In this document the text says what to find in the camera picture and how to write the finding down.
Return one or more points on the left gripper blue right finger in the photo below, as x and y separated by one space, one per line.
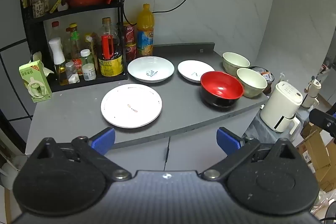
228 141

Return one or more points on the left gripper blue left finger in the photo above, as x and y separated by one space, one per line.
103 141

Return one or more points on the red and black bowl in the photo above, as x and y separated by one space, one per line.
220 89

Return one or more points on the cream bowl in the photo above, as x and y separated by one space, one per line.
234 61
252 81

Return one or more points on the small white Bakery plate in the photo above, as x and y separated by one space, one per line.
192 70

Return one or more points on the white plate Sweet print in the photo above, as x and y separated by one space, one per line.
151 69

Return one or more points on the small white appliance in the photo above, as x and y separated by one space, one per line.
311 94

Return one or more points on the cardboard boxes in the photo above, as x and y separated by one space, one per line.
318 151

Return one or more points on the large flat white plate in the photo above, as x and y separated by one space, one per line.
131 106

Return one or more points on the white electric kettle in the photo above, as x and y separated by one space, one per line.
281 108

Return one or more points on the white lid seasoning jar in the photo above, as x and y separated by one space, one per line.
88 65

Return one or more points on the pot with plastic bags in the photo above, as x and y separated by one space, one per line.
268 76

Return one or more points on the small clear spice jar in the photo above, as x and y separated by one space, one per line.
72 74

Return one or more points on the red can lower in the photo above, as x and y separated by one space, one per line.
131 51

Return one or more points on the red can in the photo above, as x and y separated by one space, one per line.
131 51
129 34

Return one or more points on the green carton box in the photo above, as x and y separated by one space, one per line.
35 81

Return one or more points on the white cap oil bottle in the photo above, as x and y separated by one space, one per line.
59 60

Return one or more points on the red can upper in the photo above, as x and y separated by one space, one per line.
129 34

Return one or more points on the orange juice bottle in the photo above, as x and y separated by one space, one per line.
145 31

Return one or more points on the black metal shelf rack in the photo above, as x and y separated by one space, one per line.
40 15

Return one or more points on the soy sauce jug red handle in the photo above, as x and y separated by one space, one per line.
110 56

